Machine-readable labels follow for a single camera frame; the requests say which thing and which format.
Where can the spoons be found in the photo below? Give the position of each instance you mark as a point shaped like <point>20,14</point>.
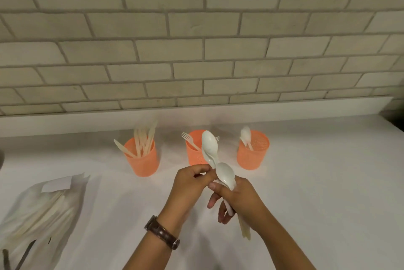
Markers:
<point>245,135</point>

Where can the translucent black print plastic bag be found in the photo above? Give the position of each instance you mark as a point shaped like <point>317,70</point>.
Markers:
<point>56,184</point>

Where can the bunch of mixed plastic cutlery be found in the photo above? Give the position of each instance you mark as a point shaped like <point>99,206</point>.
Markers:
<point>225,173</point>

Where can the orange mesh plastic cup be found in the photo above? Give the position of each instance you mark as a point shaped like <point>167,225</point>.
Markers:
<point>142,165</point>
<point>254,159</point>
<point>194,156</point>

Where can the white plastic cutlery spoon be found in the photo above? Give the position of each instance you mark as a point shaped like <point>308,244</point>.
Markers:
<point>209,142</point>

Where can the person's right hand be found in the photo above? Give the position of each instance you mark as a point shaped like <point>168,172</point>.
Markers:
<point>249,203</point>

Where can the person's left hand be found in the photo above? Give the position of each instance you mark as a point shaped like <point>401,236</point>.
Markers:
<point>186,194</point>

